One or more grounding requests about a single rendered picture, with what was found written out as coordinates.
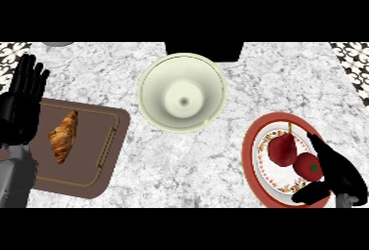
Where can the black appliance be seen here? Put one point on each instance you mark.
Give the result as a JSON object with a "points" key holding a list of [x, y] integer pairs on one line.
{"points": [[204, 50]]}

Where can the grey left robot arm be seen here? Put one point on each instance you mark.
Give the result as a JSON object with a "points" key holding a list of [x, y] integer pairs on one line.
{"points": [[13, 175]]}

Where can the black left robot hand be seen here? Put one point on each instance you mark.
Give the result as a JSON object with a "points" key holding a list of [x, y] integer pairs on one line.
{"points": [[19, 97]]}

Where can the red tomato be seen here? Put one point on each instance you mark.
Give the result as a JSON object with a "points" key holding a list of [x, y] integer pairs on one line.
{"points": [[307, 166]]}

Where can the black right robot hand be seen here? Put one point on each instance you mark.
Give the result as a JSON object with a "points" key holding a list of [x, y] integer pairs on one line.
{"points": [[337, 169]]}

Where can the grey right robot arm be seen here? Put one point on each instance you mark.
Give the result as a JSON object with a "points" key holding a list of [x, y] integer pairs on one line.
{"points": [[347, 200]]}

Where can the golden croissant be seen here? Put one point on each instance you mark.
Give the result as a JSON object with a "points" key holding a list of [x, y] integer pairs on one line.
{"points": [[64, 136]]}

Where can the pale green bowl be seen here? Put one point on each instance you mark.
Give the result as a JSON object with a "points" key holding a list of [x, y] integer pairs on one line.
{"points": [[182, 92]]}

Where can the grey round object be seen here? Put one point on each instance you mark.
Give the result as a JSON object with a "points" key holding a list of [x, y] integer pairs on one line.
{"points": [[58, 43]]}

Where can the brown cutting board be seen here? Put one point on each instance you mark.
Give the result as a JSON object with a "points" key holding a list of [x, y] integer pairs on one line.
{"points": [[81, 148]]}

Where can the red rimmed floral plate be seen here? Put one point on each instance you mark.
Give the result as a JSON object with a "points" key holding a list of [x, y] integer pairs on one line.
{"points": [[273, 156]]}

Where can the dark red pear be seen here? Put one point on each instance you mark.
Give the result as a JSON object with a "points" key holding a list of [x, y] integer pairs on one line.
{"points": [[282, 149]]}

